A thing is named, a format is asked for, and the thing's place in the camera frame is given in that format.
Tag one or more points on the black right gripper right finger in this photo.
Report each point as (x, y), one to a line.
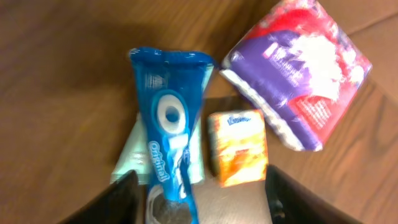
(291, 203)

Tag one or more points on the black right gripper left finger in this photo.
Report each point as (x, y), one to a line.
(117, 204)

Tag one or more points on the teal wet wipes pack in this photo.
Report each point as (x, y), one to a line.
(135, 155)

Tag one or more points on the blue Oreo cookie pack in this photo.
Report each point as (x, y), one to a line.
(170, 87)

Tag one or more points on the pink purple floral packet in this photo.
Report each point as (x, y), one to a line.
(300, 69)

